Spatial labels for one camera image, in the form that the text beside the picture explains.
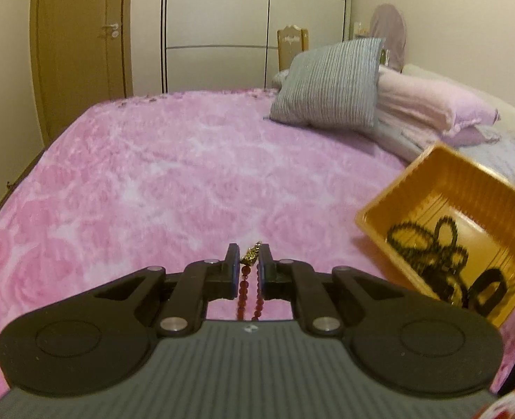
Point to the grey striped duvet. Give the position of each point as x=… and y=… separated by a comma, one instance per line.
x=501, y=152

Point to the small pink pillow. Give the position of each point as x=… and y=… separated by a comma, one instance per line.
x=475, y=136

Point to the brown wooden door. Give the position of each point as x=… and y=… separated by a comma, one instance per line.
x=78, y=52

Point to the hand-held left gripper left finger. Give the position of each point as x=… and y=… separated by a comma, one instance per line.
x=235, y=264

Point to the cream wardrobe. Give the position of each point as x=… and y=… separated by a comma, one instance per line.
x=222, y=22

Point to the pink floral blanket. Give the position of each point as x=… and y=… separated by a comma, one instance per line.
x=174, y=174

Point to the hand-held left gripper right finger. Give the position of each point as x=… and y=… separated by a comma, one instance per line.
x=261, y=266

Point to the cloth covered fan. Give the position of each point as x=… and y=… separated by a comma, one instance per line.
x=390, y=30

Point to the grey checked pillow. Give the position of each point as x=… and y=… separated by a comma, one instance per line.
x=331, y=83

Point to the small green bottle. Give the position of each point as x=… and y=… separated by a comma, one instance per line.
x=384, y=56

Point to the large pink pillow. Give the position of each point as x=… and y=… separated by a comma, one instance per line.
x=427, y=96

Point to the yellow plastic tray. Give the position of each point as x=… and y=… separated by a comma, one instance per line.
x=467, y=183

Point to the dark wristband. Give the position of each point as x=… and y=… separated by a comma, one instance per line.
x=499, y=290

